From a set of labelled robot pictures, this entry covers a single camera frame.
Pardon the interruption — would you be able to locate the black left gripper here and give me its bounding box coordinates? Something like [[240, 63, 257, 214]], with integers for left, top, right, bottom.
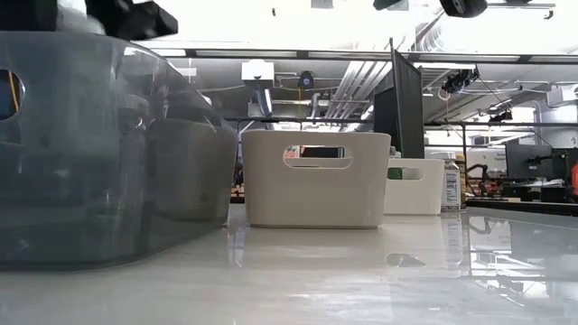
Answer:
[[85, 0, 180, 41]]

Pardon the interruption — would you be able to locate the grey transparent plastic bin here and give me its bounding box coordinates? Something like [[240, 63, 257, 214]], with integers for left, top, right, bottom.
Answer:
[[0, 30, 239, 272]]

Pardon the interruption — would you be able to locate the beige plastic bin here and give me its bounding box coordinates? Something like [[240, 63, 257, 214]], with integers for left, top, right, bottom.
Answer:
[[241, 129, 392, 229]]

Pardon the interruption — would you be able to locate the black horizontal rig beam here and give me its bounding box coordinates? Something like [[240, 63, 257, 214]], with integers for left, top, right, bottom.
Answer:
[[135, 48, 578, 63]]

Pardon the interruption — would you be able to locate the white box on rig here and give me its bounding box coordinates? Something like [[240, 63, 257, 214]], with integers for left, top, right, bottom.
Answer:
[[241, 60, 275, 82]]

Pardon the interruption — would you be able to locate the white plastic bin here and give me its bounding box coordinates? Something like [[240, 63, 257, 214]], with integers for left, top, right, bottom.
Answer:
[[383, 157, 446, 217]]

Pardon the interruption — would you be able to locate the red background equipment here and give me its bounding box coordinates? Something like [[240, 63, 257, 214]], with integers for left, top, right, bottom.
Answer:
[[467, 162, 505, 199]]

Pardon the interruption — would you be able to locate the black desktop monitor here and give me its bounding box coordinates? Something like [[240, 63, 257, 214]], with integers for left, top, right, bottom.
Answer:
[[550, 147, 575, 187], [504, 143, 555, 181]]

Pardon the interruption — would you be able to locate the black camera on background rig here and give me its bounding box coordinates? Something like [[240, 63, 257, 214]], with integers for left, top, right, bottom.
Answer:
[[441, 67, 480, 95]]

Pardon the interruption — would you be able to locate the small black round camera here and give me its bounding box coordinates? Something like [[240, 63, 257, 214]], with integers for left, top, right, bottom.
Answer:
[[297, 70, 316, 90]]

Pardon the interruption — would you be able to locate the yellow cable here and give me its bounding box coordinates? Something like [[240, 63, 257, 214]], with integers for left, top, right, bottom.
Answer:
[[7, 70, 22, 113]]

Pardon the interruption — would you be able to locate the black background rack rail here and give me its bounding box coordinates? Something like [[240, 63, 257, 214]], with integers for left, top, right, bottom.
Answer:
[[225, 116, 578, 128]]

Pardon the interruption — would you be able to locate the black aluminium table frame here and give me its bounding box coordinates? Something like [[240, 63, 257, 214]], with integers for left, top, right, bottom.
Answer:
[[464, 198, 578, 218]]

